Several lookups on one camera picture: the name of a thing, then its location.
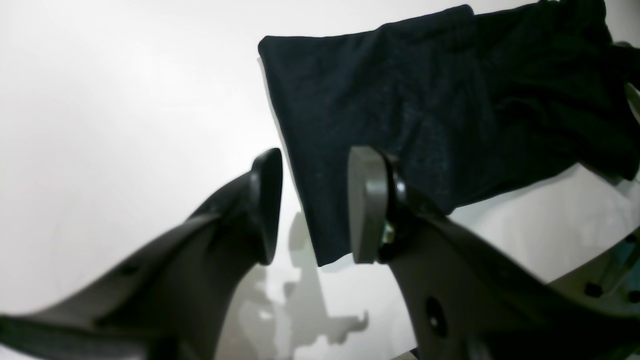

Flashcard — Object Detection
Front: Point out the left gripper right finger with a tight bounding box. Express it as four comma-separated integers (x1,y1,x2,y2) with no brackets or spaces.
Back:
348,146,640,360

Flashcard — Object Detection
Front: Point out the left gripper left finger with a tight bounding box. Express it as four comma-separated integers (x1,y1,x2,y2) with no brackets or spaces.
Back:
1,148,283,360

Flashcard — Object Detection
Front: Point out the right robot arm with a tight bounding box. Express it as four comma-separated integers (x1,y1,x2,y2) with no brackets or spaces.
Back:
537,162,639,316

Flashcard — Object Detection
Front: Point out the black T-shirt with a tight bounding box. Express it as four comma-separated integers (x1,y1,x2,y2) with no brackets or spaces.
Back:
258,0,639,267

